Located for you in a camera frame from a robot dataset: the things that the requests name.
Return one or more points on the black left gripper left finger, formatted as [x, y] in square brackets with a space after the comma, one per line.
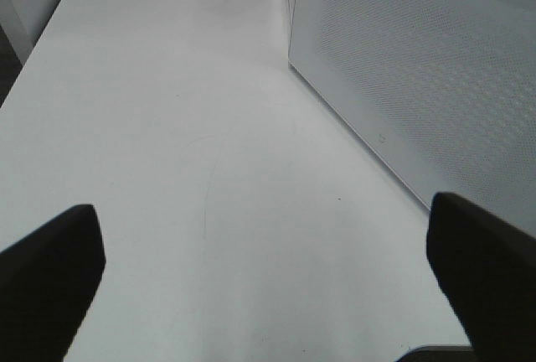
[49, 279]

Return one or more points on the white microwave door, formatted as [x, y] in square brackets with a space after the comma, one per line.
[442, 91]

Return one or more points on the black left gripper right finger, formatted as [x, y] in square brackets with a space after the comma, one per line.
[486, 269]

